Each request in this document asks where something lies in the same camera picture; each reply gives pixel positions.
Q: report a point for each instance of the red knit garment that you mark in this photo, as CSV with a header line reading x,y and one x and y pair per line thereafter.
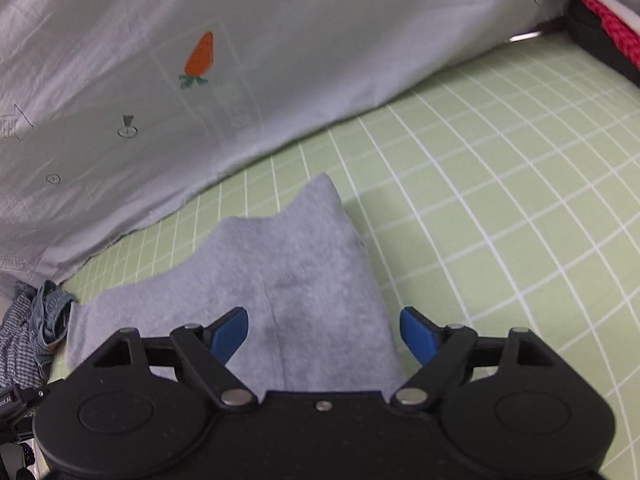
x,y
620,30

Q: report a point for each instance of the grey zip hoodie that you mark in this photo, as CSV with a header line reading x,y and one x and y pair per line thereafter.
x,y
300,270

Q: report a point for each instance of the blue plaid shirt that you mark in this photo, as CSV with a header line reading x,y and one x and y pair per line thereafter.
x,y
17,350

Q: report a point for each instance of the black folded garment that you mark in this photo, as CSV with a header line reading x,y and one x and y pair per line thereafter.
x,y
590,35

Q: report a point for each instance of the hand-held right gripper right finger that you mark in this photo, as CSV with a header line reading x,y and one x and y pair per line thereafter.
x,y
420,335

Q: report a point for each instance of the grey carrot print sheet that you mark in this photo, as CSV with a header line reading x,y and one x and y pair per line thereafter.
x,y
300,35

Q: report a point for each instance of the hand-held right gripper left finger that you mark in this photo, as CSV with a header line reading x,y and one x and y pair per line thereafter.
x,y
230,335

